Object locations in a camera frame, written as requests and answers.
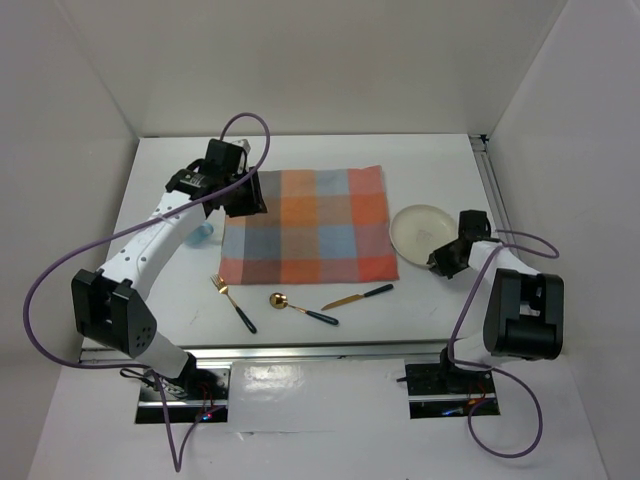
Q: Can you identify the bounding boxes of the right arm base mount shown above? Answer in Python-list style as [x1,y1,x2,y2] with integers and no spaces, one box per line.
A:
[396,363,500,419]

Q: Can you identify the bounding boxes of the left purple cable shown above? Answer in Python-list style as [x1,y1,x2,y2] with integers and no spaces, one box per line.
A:
[23,112,272,474]

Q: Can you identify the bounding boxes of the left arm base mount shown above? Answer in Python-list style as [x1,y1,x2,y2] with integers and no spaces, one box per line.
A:
[119,363,231,425]

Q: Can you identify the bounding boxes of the gold fork green handle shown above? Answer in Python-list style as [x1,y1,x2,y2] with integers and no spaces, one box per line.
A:
[210,273,258,334]

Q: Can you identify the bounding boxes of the aluminium side rail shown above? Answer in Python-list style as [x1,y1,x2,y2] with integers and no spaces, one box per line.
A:
[468,134,512,230]

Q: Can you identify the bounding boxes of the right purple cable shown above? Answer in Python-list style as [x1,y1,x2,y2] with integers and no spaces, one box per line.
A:
[447,228,560,459]

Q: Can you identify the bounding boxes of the gold knife green handle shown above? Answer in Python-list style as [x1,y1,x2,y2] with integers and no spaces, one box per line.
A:
[321,284,394,311]

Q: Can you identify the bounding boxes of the purple cable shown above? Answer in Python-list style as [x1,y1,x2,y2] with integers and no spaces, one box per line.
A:
[23,112,272,474]
[447,228,560,459]

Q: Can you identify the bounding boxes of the checkered orange blue cloth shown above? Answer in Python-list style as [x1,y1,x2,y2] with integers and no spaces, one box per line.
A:
[218,165,399,285]

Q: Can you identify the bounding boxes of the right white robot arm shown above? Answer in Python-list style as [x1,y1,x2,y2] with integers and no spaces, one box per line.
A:
[424,210,564,394]

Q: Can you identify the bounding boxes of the gold spoon green handle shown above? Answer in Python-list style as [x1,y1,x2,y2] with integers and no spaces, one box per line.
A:
[269,292,340,327]

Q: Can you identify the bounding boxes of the cream ceramic plate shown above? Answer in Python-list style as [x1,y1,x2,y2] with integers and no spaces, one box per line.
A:
[389,204,458,268]

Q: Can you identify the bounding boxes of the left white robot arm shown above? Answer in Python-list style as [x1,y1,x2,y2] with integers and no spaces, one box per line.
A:
[71,139,267,399]

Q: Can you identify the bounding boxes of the light blue mug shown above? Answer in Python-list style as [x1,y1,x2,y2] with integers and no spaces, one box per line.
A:
[184,222,215,248]

